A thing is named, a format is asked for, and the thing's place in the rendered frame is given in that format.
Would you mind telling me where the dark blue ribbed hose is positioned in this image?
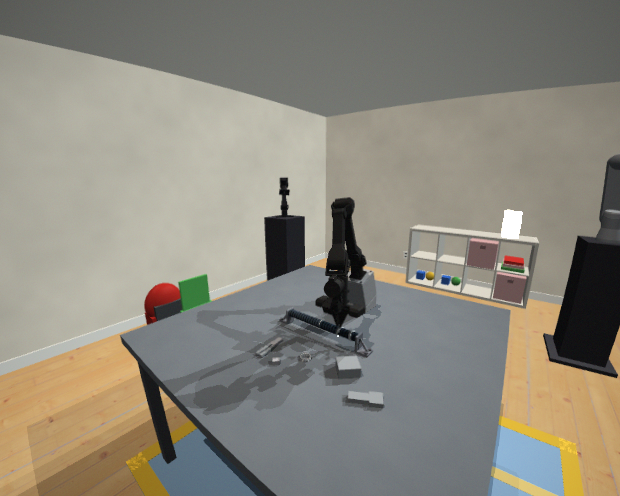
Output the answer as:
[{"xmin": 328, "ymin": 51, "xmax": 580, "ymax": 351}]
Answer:
[{"xmin": 279, "ymin": 307, "xmax": 373, "ymax": 357}]

